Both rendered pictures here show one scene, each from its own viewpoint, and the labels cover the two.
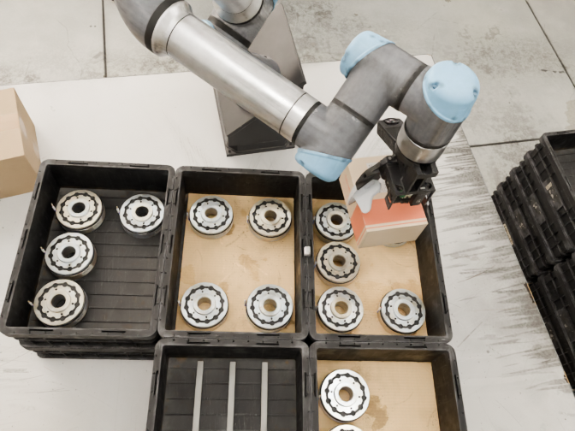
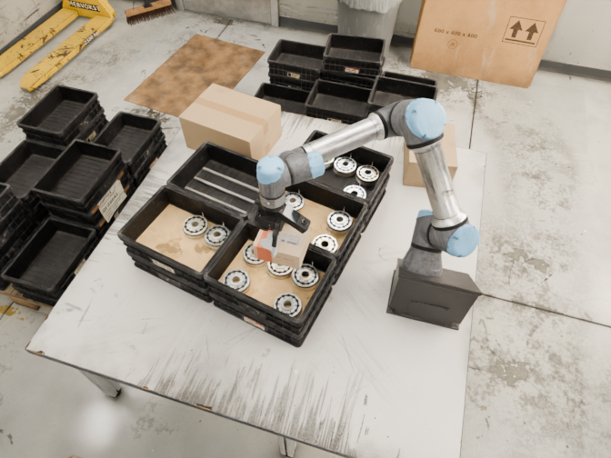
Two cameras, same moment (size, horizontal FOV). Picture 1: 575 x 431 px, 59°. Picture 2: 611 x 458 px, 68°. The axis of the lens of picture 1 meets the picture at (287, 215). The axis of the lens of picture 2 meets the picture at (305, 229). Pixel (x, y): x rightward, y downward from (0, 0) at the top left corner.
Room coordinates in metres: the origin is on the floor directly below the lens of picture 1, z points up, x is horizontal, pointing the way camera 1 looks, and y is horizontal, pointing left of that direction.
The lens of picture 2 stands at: (1.13, -0.82, 2.32)
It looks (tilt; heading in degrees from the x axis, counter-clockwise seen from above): 53 degrees down; 127
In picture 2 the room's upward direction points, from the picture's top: 1 degrees clockwise
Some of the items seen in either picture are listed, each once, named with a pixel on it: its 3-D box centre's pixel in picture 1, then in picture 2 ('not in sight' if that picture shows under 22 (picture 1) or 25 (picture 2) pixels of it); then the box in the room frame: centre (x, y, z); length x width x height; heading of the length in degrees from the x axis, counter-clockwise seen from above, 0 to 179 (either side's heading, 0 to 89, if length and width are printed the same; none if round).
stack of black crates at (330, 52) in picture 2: not in sight; (352, 76); (-0.35, 1.64, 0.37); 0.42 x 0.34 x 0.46; 21
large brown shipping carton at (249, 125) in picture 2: not in sight; (232, 126); (-0.26, 0.37, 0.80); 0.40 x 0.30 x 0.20; 12
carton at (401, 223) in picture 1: (381, 200); (282, 243); (0.54, -0.17, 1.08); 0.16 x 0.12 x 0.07; 21
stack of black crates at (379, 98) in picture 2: not in sight; (397, 123); (0.18, 1.41, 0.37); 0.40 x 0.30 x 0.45; 21
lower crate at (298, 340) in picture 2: not in sight; (273, 290); (0.50, -0.20, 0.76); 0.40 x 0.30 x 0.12; 11
